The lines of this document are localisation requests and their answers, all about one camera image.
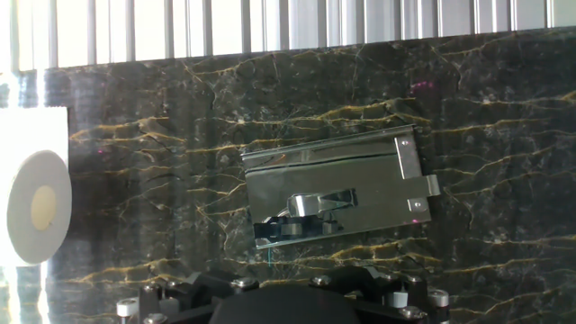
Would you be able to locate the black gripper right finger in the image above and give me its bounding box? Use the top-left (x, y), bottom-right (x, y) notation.
top-left (309, 265), bottom-right (451, 324)

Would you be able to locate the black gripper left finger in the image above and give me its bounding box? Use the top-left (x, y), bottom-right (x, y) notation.
top-left (115, 269), bottom-right (260, 324)

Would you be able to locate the white toilet paper roll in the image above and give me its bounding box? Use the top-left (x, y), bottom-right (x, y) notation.
top-left (0, 106), bottom-right (73, 267)

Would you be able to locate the black marble pattern mat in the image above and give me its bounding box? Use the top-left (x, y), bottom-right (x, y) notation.
top-left (0, 25), bottom-right (576, 324)

